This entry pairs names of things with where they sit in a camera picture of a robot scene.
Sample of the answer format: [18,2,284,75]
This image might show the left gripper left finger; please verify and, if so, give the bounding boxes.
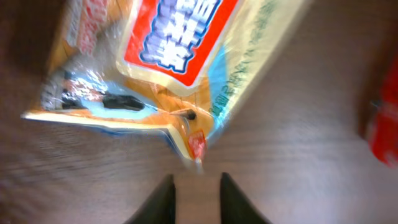
[123,174,176,224]

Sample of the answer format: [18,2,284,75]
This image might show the red snack bag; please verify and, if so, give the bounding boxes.
[368,55,397,169]

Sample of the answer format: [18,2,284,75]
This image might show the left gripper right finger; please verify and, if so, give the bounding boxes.
[220,172,272,224]

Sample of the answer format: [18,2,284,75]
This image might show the yellow chip bag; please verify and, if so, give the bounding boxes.
[23,0,309,168]

